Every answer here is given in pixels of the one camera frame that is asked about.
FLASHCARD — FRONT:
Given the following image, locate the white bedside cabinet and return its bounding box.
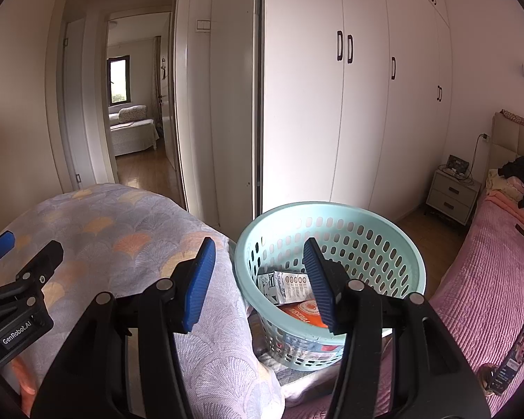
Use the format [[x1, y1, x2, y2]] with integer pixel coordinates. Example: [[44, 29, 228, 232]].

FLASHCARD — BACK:
[[425, 168, 482, 226]]

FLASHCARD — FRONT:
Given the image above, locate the white wardrobe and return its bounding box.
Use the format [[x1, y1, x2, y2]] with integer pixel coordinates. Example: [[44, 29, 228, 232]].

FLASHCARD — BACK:
[[260, 0, 452, 220]]

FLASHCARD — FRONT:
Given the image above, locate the patterned grey table cloth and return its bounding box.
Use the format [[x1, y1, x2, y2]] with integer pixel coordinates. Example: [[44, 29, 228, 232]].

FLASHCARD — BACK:
[[0, 184, 285, 418]]

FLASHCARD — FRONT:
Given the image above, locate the distant white bed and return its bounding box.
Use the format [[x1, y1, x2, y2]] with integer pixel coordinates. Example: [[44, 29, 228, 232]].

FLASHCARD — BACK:
[[109, 105, 159, 157]]

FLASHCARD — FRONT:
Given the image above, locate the pink bed cover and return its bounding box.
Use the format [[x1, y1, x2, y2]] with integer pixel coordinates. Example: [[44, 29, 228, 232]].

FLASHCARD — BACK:
[[292, 199, 524, 418]]

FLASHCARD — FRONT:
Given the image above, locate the smartphone on bed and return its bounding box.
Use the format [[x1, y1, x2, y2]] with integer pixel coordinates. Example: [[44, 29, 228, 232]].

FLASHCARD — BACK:
[[488, 325, 524, 395]]

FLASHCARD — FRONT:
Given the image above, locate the beige headboard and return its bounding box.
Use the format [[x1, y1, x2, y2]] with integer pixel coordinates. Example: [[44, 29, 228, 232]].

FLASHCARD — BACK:
[[487, 112, 524, 169]]

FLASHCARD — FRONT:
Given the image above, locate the white blue milk carton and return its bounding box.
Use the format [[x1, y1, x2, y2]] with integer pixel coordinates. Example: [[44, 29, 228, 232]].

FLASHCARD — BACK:
[[256, 271, 314, 306]]

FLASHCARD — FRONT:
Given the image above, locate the mint green laundry basket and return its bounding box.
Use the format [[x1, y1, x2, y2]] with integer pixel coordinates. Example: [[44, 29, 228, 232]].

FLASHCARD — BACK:
[[234, 201, 427, 372]]

